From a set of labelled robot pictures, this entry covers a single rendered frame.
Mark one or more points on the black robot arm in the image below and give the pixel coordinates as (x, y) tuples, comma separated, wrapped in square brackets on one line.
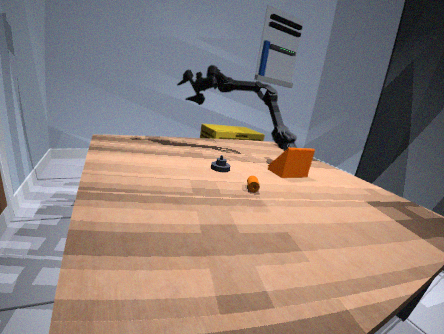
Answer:
[(280, 134)]

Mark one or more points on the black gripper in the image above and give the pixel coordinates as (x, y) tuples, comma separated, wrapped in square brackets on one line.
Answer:
[(197, 85)]

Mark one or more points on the orange knob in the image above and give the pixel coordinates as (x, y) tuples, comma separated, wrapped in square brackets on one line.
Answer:
[(253, 184)]

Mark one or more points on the dark grey round pedestal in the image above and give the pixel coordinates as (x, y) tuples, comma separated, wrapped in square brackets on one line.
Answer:
[(220, 165)]

